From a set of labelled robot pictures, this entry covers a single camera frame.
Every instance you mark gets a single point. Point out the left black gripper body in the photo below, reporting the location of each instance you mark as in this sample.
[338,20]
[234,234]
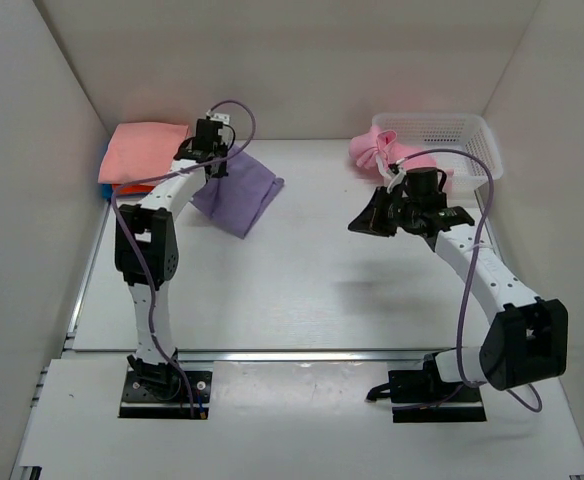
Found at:
[222,150]

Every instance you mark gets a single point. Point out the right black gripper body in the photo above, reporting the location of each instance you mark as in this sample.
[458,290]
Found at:
[407,210]

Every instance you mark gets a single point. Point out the purple t shirt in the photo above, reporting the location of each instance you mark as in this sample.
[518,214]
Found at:
[236,202]

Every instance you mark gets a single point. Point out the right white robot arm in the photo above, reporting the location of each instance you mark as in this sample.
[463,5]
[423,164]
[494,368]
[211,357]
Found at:
[527,337]

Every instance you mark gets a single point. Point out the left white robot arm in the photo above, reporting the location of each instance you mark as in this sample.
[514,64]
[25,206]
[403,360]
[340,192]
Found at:
[146,252]

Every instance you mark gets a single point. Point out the folded salmon pink t shirt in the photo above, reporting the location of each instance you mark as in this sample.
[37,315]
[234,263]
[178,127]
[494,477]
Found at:
[141,150]

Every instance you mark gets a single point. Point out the white plastic basket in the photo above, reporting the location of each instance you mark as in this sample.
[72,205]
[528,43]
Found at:
[443,132]

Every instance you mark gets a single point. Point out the folded orange t shirt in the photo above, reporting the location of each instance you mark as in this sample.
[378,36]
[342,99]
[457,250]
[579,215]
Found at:
[132,190]

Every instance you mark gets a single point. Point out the folded blue t shirt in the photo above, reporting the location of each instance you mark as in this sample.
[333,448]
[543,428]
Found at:
[106,191]

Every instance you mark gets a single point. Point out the aluminium rail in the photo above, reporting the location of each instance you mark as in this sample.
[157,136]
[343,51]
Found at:
[193,349]

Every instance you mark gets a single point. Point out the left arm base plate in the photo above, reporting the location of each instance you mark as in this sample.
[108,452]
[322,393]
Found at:
[141,401]

